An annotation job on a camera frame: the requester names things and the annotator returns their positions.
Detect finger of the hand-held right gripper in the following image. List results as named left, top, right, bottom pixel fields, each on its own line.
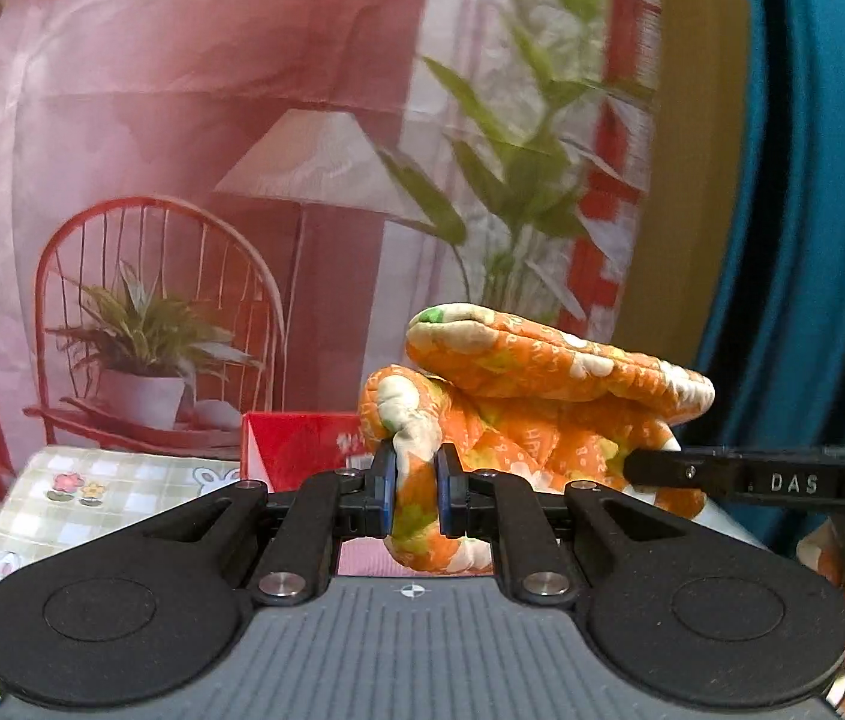
left=621, top=447, right=742, bottom=500

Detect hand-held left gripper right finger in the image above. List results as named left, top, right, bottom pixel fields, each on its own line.
left=437, top=444, right=682, bottom=607

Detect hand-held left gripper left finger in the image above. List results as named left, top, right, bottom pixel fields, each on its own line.
left=143, top=442, right=397, bottom=607

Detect red cardboard box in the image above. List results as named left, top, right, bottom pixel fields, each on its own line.
left=240, top=411, right=393, bottom=577

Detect orange floral oven mitt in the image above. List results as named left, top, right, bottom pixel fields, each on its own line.
left=357, top=304, right=717, bottom=577

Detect teal curtain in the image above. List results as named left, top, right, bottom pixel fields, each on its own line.
left=692, top=0, right=845, bottom=565

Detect printed room backdrop cloth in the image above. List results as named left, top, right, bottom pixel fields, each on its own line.
left=0, top=0, right=667, bottom=512

